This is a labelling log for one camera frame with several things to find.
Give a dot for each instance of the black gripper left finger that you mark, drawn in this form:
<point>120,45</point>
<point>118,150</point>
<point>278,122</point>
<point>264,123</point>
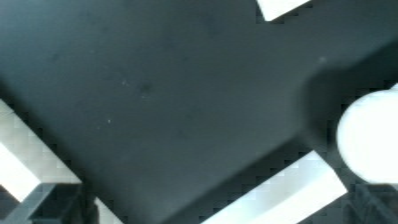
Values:
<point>51,206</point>

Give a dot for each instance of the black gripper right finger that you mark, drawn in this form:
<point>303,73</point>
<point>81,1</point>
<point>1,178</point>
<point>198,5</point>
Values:
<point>376,204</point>

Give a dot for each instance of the white lamp bulb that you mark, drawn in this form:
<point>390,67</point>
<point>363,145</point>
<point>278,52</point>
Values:
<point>369,136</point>

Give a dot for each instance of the white marker sheet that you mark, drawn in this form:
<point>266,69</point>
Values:
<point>276,7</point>

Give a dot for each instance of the white front fence rail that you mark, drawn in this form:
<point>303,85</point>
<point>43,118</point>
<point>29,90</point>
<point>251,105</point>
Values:
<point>31,166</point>

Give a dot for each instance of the white fence rail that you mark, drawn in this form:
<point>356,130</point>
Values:
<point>31,166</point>
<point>289,197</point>

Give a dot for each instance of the white right fence rail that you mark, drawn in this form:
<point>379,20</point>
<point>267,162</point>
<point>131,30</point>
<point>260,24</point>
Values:
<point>289,197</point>

